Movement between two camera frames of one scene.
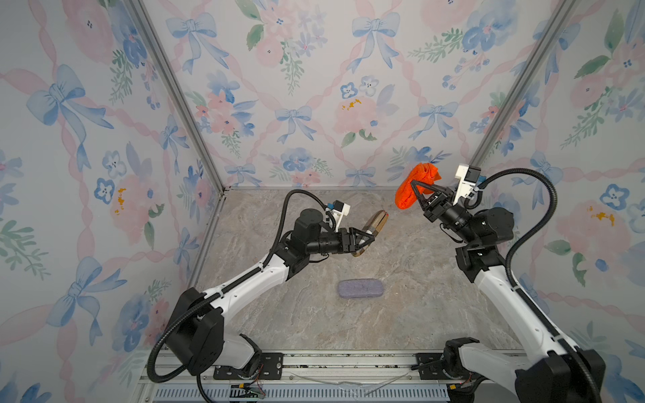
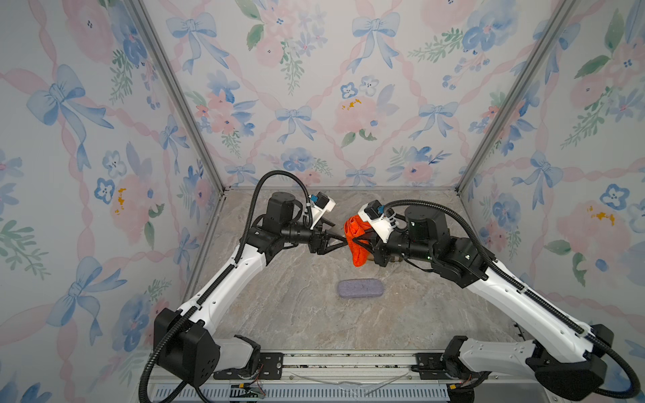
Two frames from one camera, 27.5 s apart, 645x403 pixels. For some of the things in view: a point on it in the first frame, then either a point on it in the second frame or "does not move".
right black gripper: [438, 207] to [380, 253]
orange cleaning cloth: [406, 195] to [353, 227]
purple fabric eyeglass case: [360, 288] does not move
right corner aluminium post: [521, 83] does not move
